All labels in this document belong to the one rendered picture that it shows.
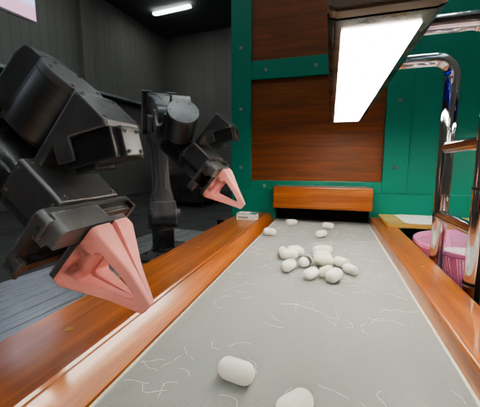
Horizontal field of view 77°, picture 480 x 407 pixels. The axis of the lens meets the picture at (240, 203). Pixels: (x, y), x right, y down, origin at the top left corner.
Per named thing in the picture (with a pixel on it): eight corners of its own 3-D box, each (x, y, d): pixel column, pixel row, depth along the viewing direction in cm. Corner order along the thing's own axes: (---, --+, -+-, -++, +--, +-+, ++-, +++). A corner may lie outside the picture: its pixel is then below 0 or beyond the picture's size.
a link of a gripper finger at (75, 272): (195, 264, 29) (131, 198, 30) (155, 294, 22) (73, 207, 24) (157, 307, 31) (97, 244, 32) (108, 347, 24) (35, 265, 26)
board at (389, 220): (386, 227, 80) (386, 222, 80) (378, 217, 94) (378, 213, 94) (541, 236, 70) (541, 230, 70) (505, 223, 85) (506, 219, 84)
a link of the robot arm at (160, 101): (195, 106, 62) (172, 90, 88) (151, 103, 59) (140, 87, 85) (193, 163, 67) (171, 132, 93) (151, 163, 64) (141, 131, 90)
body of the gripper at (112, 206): (141, 207, 31) (93, 159, 32) (52, 228, 21) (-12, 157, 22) (107, 250, 32) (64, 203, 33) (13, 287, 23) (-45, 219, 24)
